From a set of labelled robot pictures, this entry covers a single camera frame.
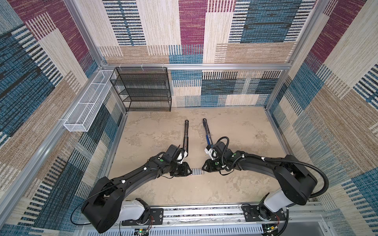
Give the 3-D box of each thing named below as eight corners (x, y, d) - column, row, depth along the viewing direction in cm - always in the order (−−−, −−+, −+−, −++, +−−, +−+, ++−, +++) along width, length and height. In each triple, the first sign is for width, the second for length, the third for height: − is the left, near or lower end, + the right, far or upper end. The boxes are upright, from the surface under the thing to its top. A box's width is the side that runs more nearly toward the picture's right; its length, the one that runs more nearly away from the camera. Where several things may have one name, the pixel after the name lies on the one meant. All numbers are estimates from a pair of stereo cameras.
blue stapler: (207, 146, 101) (208, 143, 99) (202, 120, 115) (202, 118, 113) (212, 145, 101) (212, 143, 99) (206, 120, 116) (206, 118, 113)
